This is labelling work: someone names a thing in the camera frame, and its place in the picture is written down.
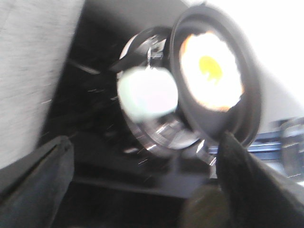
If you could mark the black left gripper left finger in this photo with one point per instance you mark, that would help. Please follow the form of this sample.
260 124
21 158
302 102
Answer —
32 188

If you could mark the fried egg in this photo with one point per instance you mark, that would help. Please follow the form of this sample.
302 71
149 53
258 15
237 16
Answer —
210 72

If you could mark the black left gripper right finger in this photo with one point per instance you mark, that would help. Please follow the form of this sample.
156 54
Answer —
258 196

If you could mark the black frying pan mint handle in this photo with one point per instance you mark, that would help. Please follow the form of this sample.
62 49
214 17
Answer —
243 119

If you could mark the black glass gas cooktop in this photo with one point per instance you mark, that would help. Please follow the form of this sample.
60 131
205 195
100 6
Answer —
117 183

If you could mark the left black burner grate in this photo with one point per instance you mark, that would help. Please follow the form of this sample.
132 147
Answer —
148 97

